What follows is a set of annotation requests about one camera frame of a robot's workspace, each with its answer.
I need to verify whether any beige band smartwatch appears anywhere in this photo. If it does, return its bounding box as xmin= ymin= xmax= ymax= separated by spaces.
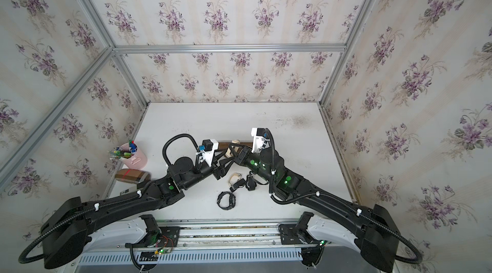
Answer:
xmin=228 ymin=173 xmax=242 ymax=187

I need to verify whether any brown wooden watch stand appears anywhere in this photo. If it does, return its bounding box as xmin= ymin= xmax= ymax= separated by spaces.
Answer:
xmin=218 ymin=141 xmax=252 ymax=152

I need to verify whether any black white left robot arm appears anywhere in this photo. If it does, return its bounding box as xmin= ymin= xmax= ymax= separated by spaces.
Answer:
xmin=41 ymin=156 xmax=233 ymax=269

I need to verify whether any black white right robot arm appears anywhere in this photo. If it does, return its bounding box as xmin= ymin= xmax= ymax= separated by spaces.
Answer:
xmin=229 ymin=144 xmax=400 ymax=272

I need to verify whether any black square digital watch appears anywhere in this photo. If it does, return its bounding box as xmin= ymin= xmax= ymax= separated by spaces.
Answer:
xmin=246 ymin=174 xmax=258 ymax=191

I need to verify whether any brown plaid case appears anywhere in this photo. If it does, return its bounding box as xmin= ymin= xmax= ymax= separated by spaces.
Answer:
xmin=114 ymin=169 xmax=151 ymax=185

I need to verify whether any pink pen cup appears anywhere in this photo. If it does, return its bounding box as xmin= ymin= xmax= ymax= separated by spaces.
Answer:
xmin=108 ymin=140 xmax=148 ymax=170

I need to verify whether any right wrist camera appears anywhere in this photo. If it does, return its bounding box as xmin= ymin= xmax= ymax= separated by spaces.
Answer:
xmin=251 ymin=128 xmax=269 ymax=153

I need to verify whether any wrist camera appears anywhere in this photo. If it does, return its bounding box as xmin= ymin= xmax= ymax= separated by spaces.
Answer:
xmin=196 ymin=139 xmax=219 ymax=169
xmin=251 ymin=128 xmax=269 ymax=153

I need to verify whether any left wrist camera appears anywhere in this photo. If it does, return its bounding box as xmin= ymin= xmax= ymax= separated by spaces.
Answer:
xmin=196 ymin=139 xmax=219 ymax=169

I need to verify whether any dark grey strap watch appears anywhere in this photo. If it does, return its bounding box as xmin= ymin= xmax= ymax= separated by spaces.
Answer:
xmin=229 ymin=178 xmax=246 ymax=193

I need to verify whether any black round bracelet watch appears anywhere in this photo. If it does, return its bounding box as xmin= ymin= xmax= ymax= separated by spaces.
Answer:
xmin=216 ymin=191 xmax=237 ymax=211

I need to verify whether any aluminium mounting rail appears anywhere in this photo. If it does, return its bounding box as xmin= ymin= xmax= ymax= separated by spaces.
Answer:
xmin=67 ymin=218 xmax=385 ymax=252

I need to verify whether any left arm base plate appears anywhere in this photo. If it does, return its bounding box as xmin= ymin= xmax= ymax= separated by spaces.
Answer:
xmin=126 ymin=226 xmax=181 ymax=249

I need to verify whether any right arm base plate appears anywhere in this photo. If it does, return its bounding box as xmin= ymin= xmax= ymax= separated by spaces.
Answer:
xmin=278 ymin=222 xmax=313 ymax=246

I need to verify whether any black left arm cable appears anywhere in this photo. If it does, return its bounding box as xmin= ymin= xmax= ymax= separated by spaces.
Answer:
xmin=18 ymin=133 xmax=199 ymax=265

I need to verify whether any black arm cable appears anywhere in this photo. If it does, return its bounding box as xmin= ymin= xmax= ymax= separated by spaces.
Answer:
xmin=263 ymin=127 xmax=424 ymax=265
xmin=18 ymin=133 xmax=199 ymax=265

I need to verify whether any slotted white cable duct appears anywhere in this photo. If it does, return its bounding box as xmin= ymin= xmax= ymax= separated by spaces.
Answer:
xmin=79 ymin=247 xmax=302 ymax=266

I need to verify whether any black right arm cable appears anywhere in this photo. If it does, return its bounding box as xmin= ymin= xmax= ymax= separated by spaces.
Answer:
xmin=263 ymin=127 xmax=424 ymax=265

